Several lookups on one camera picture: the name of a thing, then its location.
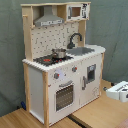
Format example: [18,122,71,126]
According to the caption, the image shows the black toy faucet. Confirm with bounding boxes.
[67,33,82,49]

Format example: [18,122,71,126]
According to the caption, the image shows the white fridge door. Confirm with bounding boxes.
[80,55,102,106]

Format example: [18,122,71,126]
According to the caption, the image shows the white oven door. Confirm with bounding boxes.
[49,80,79,124]

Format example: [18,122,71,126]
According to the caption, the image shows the silver toy pot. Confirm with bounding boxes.
[52,49,66,59]

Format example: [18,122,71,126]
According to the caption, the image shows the grey backdrop curtain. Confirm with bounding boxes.
[0,0,128,117]

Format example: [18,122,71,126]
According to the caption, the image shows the toy microwave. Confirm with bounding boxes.
[67,3,90,21]

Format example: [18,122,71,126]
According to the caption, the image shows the red left stove knob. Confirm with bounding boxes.
[54,73,60,79]

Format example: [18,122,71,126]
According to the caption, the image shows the black toy stovetop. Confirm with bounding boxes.
[34,55,71,66]

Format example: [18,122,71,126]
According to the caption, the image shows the grey range hood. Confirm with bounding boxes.
[34,6,64,27]

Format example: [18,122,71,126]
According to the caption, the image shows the wooden toy kitchen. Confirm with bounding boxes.
[22,2,105,127]

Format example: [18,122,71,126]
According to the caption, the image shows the grey toy sink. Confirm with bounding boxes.
[67,47,94,56]

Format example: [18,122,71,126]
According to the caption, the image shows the red right stove knob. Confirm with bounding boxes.
[71,65,78,73]

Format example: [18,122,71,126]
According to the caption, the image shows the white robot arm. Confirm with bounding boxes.
[103,81,128,102]

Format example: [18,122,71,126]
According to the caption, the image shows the red stove knob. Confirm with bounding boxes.
[71,65,78,73]
[54,73,60,79]

